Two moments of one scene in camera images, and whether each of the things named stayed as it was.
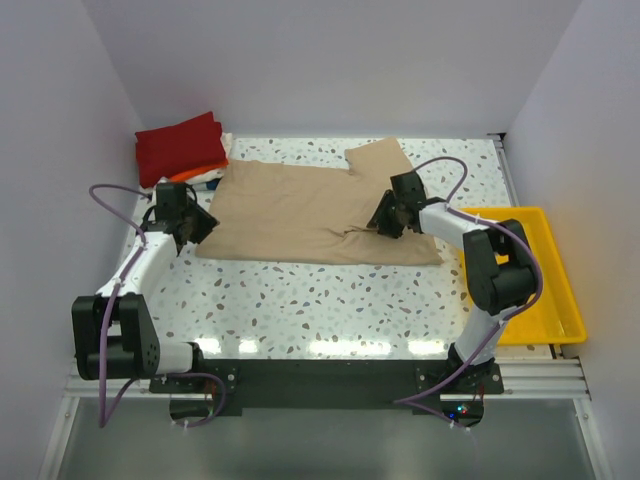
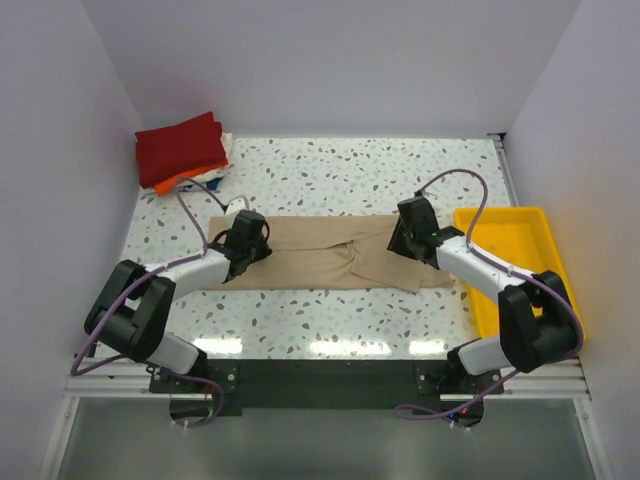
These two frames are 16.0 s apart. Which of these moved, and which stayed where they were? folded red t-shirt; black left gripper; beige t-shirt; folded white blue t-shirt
Moved: black left gripper; beige t-shirt
Stayed: folded red t-shirt; folded white blue t-shirt
